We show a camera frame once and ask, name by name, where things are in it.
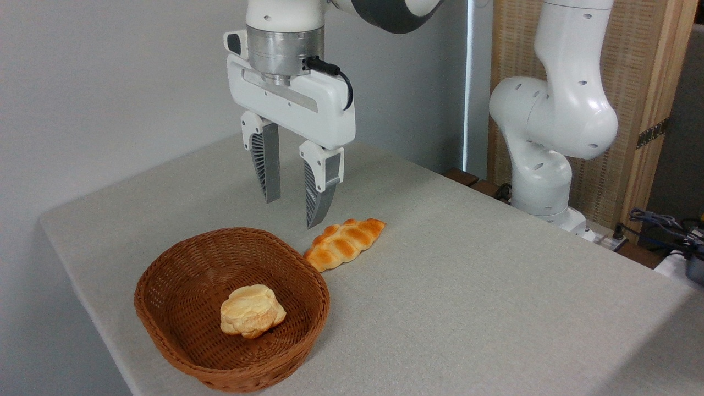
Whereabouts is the brown wicker basket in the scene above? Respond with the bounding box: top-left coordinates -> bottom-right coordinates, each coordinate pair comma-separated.
134,227 -> 331,394

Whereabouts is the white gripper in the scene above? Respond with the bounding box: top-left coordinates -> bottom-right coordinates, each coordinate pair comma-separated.
227,53 -> 357,230

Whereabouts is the wooden woven screen panel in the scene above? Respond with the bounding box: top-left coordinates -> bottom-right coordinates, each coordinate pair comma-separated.
487,0 -> 700,232

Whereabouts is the white power strip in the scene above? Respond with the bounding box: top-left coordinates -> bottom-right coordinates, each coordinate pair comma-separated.
582,223 -> 629,252

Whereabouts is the pale round bread bun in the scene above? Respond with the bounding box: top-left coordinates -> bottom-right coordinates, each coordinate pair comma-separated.
219,284 -> 288,339

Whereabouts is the braided golden bread loaf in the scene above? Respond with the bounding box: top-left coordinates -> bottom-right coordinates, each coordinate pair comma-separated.
303,218 -> 387,273

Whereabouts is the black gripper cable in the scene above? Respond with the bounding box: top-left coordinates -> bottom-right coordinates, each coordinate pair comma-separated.
305,56 -> 354,111

